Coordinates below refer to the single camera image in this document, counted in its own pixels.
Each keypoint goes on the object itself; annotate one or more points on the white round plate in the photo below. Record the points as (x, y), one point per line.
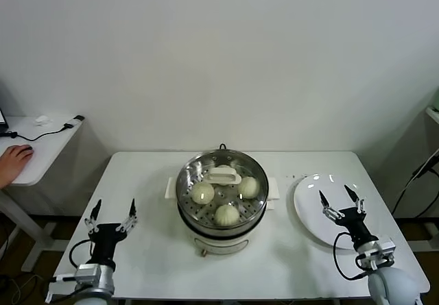
(308, 209)

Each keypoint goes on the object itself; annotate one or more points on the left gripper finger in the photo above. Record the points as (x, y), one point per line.
(130, 220)
(92, 223)

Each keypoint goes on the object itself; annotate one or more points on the crumpled white tissue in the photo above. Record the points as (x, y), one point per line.
(41, 120)

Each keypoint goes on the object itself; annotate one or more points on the black laptop lit screen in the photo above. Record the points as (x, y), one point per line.
(2, 121)

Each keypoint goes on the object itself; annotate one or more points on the cream electric cooker pot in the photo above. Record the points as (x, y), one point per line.
(219, 245)

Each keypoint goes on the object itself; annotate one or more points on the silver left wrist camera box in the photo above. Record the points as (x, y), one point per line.
(87, 273)

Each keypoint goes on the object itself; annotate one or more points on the dark computer mouse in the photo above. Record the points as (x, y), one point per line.
(29, 148)

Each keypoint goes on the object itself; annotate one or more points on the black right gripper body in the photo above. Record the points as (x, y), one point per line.
(353, 226)

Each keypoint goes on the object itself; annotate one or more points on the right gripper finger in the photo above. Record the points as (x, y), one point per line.
(359, 206)
(330, 210)

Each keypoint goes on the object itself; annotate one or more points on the white side desk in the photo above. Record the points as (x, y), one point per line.
(51, 140)

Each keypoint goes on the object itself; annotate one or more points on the white shelf board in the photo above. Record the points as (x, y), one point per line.
(433, 114)

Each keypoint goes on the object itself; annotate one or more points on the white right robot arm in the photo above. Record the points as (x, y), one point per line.
(391, 284)

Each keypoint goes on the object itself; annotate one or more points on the stainless steel steamer basket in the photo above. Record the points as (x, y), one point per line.
(272, 188)

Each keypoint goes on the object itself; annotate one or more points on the bare person hand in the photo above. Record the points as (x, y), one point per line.
(13, 164)

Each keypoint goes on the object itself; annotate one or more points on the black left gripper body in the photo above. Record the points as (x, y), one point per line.
(104, 243)

